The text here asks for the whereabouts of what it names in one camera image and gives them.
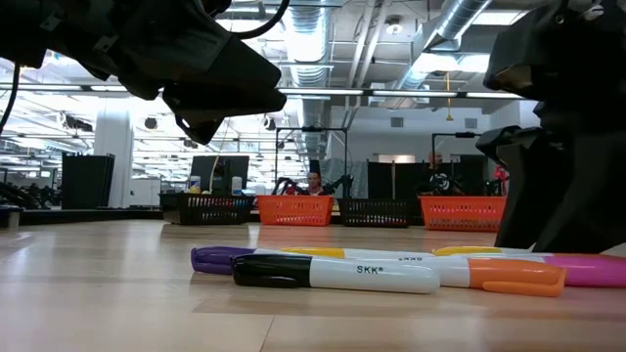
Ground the black partition screen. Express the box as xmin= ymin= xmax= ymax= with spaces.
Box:
xmin=366 ymin=160 xmax=490 ymax=199

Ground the pink cap white marker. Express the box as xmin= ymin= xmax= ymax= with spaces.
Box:
xmin=341 ymin=252 xmax=626 ymax=288

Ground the yellow hanging cord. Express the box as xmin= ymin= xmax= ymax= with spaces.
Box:
xmin=443 ymin=71 xmax=455 ymax=123

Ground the white pillar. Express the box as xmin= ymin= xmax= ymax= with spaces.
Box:
xmin=93 ymin=97 xmax=135 ymax=209

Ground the black slotted plastic basket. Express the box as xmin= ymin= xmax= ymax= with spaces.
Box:
xmin=159 ymin=193 xmax=255 ymax=226
xmin=337 ymin=198 xmax=415 ymax=229

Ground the red object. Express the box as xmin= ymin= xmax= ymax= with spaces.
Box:
xmin=491 ymin=164 xmax=511 ymax=197

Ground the black cap white marker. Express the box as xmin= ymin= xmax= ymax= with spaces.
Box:
xmin=231 ymin=253 xmax=441 ymax=295

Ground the black metal table frame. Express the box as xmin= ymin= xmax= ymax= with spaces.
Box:
xmin=19 ymin=207 xmax=167 ymax=227

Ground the purple cap white marker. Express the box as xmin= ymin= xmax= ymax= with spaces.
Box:
xmin=190 ymin=244 xmax=258 ymax=276

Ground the orange slotted plastic basket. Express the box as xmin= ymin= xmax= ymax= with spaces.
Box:
xmin=257 ymin=195 xmax=335 ymax=227
xmin=419 ymin=196 xmax=508 ymax=232

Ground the person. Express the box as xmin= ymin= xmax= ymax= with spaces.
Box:
xmin=424 ymin=151 xmax=459 ymax=198
xmin=302 ymin=170 xmax=328 ymax=197

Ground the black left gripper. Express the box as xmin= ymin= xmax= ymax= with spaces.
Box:
xmin=53 ymin=0 xmax=289 ymax=145

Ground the black cabinet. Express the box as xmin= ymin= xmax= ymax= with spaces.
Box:
xmin=61 ymin=153 xmax=116 ymax=210

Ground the long ceiling light strip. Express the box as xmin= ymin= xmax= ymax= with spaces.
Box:
xmin=464 ymin=91 xmax=527 ymax=101
xmin=0 ymin=84 xmax=366 ymax=97

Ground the black computer monitor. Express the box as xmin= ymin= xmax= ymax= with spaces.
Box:
xmin=189 ymin=154 xmax=251 ymax=196

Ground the orange cap white marker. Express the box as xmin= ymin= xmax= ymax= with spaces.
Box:
xmin=434 ymin=257 xmax=567 ymax=298

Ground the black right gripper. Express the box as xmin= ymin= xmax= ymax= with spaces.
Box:
xmin=476 ymin=0 xmax=626 ymax=254

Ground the black station frame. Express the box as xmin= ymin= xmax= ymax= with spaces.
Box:
xmin=430 ymin=131 xmax=485 ymax=197
xmin=275 ymin=126 xmax=349 ymax=197

